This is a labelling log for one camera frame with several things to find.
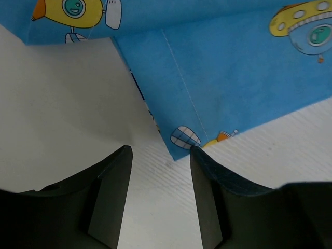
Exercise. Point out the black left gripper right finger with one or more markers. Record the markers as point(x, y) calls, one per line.
point(234, 212)

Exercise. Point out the blue space-print cloth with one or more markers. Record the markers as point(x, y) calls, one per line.
point(207, 70)

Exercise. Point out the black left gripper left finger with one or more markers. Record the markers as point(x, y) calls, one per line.
point(84, 210)

